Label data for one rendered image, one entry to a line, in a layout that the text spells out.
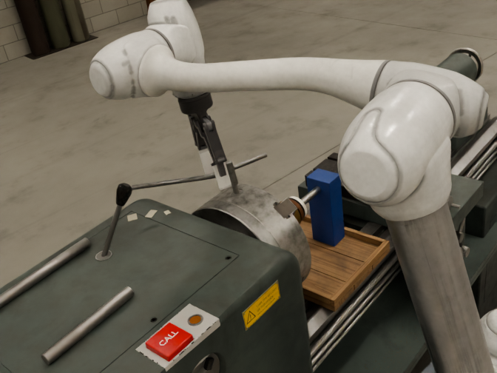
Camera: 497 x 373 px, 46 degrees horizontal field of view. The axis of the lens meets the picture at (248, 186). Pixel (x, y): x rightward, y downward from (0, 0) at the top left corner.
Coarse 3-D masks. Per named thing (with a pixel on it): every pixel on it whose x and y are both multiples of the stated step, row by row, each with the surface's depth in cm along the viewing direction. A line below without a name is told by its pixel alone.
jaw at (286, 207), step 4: (284, 200) 147; (288, 200) 147; (280, 204) 144; (284, 204) 146; (288, 204) 146; (292, 204) 147; (276, 208) 143; (280, 208) 143; (284, 208) 144; (288, 208) 146; (292, 208) 146; (296, 208) 147; (280, 212) 142; (284, 212) 143; (288, 212) 143; (292, 212) 146; (284, 216) 142
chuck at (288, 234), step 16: (224, 192) 148; (256, 192) 144; (256, 208) 140; (272, 208) 141; (272, 224) 139; (288, 224) 141; (288, 240) 140; (304, 240) 143; (304, 256) 143; (304, 272) 146
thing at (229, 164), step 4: (228, 160) 143; (228, 164) 141; (232, 164) 142; (228, 168) 142; (232, 168) 142; (232, 172) 142; (232, 176) 143; (236, 176) 144; (232, 180) 143; (236, 180) 144; (232, 184) 144; (236, 184) 144; (232, 188) 145; (236, 188) 145; (236, 192) 145
